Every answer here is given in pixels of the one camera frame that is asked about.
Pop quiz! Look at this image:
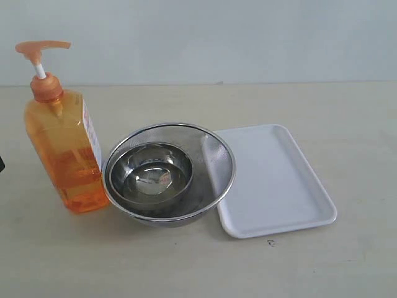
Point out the white plastic tray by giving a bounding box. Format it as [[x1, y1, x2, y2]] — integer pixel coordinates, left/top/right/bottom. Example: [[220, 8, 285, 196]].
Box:
[[217, 124, 337, 239]]

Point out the small stainless steel bowl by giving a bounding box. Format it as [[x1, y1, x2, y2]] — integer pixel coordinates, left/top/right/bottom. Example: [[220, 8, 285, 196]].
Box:
[[108, 142, 194, 210]]

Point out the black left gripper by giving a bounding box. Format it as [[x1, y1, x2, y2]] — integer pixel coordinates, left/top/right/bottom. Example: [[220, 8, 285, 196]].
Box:
[[0, 157, 6, 172]]

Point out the steel mesh strainer basket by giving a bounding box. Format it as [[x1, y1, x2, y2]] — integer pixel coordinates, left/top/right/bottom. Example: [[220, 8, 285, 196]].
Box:
[[102, 123, 236, 227]]

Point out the orange pump soap bottle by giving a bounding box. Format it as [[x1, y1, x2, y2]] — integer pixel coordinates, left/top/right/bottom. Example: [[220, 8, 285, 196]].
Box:
[[15, 40, 109, 214]]

